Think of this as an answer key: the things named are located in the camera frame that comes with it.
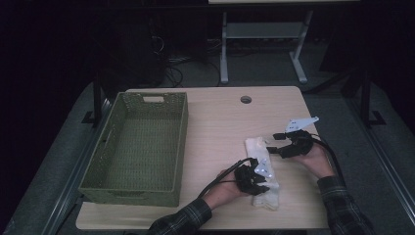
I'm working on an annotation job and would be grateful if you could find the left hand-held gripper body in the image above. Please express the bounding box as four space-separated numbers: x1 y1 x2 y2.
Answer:
234 158 274 197

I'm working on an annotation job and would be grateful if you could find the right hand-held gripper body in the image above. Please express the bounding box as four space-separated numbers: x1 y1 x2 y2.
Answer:
279 116 320 160

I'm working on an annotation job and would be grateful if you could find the white towel with bear print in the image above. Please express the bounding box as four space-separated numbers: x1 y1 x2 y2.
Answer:
244 135 281 212

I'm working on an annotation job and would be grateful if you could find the green woven basket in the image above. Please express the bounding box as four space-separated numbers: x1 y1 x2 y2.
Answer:
77 91 190 208

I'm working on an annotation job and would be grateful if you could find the person's left hand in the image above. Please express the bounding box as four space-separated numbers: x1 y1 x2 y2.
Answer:
202 170 250 211

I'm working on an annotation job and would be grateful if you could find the person's right hand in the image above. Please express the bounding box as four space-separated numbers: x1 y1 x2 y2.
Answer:
294 144 336 180

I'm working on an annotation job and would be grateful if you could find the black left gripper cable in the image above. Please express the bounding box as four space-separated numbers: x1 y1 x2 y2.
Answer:
197 157 256 199

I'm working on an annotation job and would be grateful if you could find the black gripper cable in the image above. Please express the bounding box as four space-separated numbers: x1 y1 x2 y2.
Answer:
197 157 256 199
309 132 347 188

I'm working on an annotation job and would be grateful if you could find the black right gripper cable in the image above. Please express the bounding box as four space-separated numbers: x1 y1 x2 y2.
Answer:
309 132 347 188

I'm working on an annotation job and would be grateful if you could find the black upright post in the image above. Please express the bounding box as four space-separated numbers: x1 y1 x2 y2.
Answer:
81 73 105 127
359 65 388 129

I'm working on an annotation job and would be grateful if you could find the aluminium rail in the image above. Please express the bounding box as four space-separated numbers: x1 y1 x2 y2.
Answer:
41 97 115 235
345 97 415 227

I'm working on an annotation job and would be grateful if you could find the white metal table frame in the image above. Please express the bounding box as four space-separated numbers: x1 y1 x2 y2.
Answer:
219 10 315 85

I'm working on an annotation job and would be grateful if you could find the tangle of floor cables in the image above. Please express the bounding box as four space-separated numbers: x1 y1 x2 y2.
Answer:
149 34 223 88

